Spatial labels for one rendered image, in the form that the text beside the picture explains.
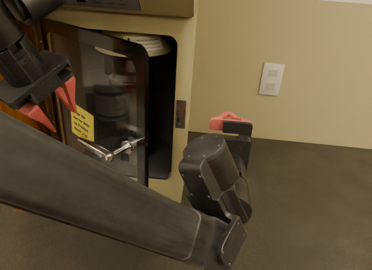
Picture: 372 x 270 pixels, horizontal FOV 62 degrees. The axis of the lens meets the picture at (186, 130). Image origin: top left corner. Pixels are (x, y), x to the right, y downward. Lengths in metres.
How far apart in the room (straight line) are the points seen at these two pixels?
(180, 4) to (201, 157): 0.30
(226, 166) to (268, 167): 0.65
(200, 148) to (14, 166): 0.23
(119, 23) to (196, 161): 0.38
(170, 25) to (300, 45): 0.58
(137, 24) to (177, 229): 0.44
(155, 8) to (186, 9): 0.06
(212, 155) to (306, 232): 0.52
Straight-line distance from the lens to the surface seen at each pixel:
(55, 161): 0.24
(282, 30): 1.10
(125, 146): 0.56
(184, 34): 0.64
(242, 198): 0.42
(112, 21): 0.67
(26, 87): 0.47
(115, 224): 0.28
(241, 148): 0.49
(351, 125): 1.29
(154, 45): 0.70
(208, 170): 0.38
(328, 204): 0.96
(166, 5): 0.59
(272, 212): 0.87
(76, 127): 0.69
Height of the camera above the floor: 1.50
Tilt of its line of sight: 29 degrees down
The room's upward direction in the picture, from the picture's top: 4 degrees clockwise
